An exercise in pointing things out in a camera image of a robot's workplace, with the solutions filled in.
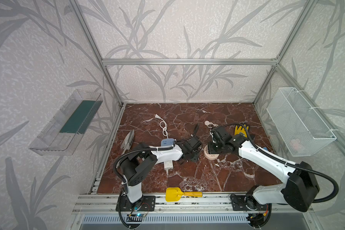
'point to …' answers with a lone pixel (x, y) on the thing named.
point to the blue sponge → (265, 148)
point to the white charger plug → (168, 165)
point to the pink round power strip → (210, 156)
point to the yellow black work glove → (240, 131)
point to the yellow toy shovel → (174, 194)
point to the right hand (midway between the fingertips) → (207, 147)
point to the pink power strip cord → (210, 124)
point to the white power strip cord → (163, 125)
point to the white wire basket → (302, 130)
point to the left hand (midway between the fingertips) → (195, 156)
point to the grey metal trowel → (127, 142)
